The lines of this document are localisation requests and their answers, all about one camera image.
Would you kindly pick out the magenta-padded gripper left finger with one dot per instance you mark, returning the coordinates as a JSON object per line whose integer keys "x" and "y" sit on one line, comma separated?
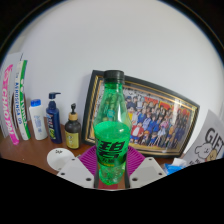
{"x": 76, "y": 171}

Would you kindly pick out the green plastic drink bottle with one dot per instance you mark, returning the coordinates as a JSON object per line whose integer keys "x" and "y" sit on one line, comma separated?
{"x": 112, "y": 140}

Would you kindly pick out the brown pump bottle yellow label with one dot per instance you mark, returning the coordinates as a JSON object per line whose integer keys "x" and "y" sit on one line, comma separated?
{"x": 72, "y": 135}

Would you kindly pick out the white bottle with blue cap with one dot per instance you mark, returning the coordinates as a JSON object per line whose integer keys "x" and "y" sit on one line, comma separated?
{"x": 38, "y": 123}

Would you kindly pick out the white paper gift bag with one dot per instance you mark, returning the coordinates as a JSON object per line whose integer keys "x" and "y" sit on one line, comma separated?
{"x": 211, "y": 143}

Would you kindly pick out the framed group picture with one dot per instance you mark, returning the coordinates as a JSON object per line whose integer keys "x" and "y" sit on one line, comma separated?
{"x": 160, "y": 120}

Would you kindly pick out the pink and white tube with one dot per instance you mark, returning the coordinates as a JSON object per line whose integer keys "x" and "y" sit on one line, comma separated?
{"x": 9, "y": 106}

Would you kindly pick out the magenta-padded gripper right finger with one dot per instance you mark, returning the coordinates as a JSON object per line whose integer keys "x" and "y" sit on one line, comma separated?
{"x": 148, "y": 171}

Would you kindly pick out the dark blue pump bottle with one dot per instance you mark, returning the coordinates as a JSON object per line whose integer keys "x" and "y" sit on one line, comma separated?
{"x": 54, "y": 125}

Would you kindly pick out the flat round red coaster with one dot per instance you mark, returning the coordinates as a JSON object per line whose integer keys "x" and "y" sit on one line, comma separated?
{"x": 111, "y": 186}

